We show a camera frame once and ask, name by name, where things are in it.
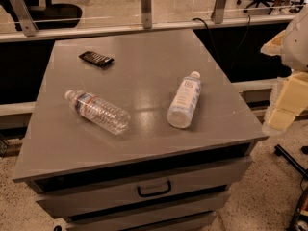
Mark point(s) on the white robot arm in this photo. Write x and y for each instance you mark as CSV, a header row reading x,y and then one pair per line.
x,y
294,53

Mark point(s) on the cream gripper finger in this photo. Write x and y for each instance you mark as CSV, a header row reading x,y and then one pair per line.
x,y
274,46
288,100

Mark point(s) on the left metal barrier bracket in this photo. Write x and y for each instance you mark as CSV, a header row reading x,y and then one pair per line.
x,y
25,20

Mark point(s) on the clear red label plastic bottle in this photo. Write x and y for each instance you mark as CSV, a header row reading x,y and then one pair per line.
x,y
99,111

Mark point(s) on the black office chair left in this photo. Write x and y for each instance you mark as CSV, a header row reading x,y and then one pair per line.
x,y
49,16

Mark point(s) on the blue label plastic bottle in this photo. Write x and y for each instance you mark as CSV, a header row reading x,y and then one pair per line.
x,y
181,110

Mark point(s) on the black drawer handle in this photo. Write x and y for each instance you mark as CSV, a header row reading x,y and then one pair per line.
x,y
156,189

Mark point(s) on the black floor stand leg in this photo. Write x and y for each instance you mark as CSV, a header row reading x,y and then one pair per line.
x,y
280,151

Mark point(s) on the middle metal barrier bracket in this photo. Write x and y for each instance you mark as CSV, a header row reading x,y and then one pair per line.
x,y
146,14

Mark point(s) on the right metal barrier bracket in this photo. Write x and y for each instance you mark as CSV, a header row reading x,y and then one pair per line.
x,y
218,11

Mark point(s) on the grey drawer cabinet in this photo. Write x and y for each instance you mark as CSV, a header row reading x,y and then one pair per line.
x,y
88,176

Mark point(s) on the metal barrier bracket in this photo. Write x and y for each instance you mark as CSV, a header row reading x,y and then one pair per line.
x,y
25,20
146,14
218,11

